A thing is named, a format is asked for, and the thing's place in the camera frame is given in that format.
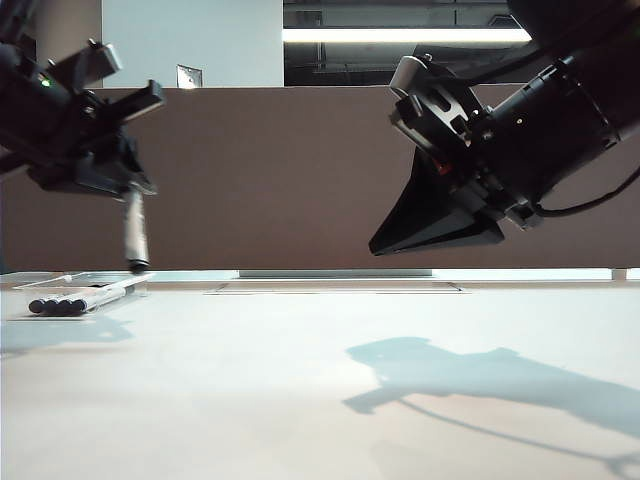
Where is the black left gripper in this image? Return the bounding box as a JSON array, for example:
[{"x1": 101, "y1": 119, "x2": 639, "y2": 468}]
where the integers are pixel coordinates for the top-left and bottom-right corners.
[{"x1": 27, "y1": 79, "x2": 167, "y2": 203}]

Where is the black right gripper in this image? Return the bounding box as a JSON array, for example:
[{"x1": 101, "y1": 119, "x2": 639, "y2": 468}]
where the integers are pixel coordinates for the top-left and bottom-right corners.
[{"x1": 368, "y1": 62, "x2": 545, "y2": 258}]

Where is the clear plastic packaging box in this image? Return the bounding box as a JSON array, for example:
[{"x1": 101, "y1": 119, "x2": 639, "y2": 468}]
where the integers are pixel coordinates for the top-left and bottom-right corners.
[{"x1": 11, "y1": 271, "x2": 151, "y2": 319}]

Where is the beige round column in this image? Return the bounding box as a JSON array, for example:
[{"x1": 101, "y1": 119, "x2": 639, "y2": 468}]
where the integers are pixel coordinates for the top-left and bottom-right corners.
[{"x1": 35, "y1": 0, "x2": 104, "y2": 91}]

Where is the brown desk partition panel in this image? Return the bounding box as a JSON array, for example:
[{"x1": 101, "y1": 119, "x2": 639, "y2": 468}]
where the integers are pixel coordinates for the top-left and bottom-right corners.
[{"x1": 0, "y1": 85, "x2": 640, "y2": 275}]

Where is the white ceiling light strip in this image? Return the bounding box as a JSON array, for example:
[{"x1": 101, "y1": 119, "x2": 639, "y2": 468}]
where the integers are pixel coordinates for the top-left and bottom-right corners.
[{"x1": 282, "y1": 27, "x2": 532, "y2": 44}]

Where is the silver metal wall plate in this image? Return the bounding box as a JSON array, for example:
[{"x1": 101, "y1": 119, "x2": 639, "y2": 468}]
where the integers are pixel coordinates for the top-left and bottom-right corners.
[{"x1": 175, "y1": 64, "x2": 203, "y2": 91}]

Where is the white desk cable flap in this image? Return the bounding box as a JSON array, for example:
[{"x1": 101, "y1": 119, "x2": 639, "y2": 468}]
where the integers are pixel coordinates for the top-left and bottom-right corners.
[{"x1": 203, "y1": 281, "x2": 472, "y2": 297}]

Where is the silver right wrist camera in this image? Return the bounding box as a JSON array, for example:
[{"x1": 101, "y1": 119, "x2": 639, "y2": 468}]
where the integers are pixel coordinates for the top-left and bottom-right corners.
[{"x1": 388, "y1": 53, "x2": 432, "y2": 102}]

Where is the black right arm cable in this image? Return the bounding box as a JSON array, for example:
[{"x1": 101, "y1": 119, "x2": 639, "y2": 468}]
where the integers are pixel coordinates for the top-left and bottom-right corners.
[{"x1": 535, "y1": 167, "x2": 640, "y2": 219}]

